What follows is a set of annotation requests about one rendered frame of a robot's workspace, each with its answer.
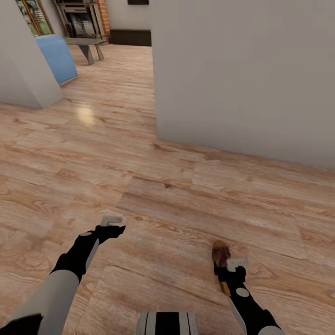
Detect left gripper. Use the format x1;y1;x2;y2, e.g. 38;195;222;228
95;225;125;241

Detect sandal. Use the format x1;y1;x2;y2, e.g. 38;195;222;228
212;240;231;296

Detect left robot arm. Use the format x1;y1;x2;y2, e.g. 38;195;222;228
0;216;125;335

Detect robot trunk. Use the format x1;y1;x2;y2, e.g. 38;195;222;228
135;312;200;335

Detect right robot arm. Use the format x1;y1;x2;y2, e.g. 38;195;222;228
214;258;286;335

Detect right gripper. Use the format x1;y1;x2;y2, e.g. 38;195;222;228
214;262;246;285

